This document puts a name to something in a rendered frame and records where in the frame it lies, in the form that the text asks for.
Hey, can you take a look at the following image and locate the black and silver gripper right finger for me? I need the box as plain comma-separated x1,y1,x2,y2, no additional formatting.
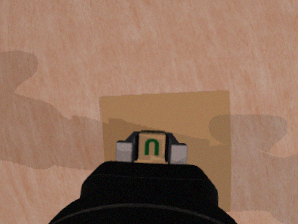
165,133,188,164

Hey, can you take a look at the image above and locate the small tan letter block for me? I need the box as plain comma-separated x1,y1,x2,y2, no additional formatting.
138,130,166,161

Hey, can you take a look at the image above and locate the tan flat mat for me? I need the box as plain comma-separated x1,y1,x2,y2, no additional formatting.
101,91,231,212

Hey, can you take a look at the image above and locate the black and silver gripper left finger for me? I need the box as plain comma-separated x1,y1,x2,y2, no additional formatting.
115,131,140,162

